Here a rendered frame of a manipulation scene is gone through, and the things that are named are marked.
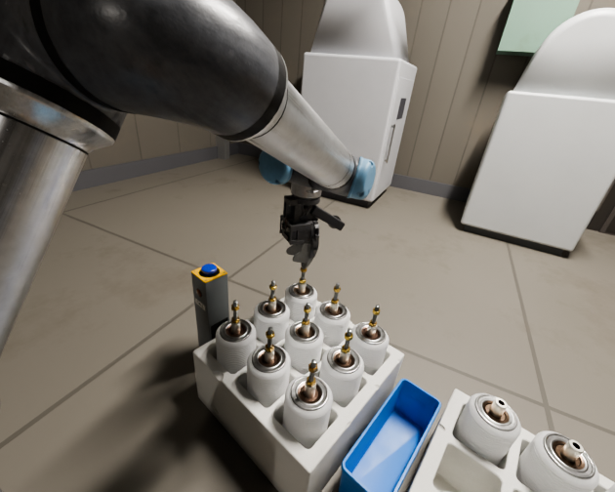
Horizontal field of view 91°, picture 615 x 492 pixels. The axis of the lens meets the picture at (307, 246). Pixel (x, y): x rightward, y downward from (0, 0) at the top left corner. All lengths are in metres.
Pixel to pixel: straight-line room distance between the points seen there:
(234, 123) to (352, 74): 2.00
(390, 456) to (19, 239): 0.85
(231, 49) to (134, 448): 0.87
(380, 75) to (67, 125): 2.00
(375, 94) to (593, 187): 1.32
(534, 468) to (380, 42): 2.09
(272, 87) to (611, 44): 2.06
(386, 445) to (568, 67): 1.96
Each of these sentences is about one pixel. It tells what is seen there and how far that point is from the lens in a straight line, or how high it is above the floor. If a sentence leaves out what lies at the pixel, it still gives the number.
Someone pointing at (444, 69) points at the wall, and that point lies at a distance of 2.93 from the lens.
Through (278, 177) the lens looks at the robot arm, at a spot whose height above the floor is 0.63.
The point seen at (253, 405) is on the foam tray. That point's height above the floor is 0.18.
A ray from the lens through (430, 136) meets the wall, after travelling 2.94.
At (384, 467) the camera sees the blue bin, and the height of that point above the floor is 0.00.
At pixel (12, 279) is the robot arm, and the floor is 0.63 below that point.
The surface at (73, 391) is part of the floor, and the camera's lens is 1.11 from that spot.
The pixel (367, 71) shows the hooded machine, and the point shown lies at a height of 0.88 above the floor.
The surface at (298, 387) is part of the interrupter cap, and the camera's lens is 0.67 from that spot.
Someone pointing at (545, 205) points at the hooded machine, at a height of 0.29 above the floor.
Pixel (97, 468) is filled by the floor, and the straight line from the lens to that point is 0.96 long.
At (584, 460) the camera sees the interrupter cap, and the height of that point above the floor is 0.25.
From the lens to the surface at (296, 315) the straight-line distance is 0.90.
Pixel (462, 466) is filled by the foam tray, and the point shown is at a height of 0.14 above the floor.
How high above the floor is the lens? 0.79
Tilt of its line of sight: 28 degrees down
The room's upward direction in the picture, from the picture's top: 6 degrees clockwise
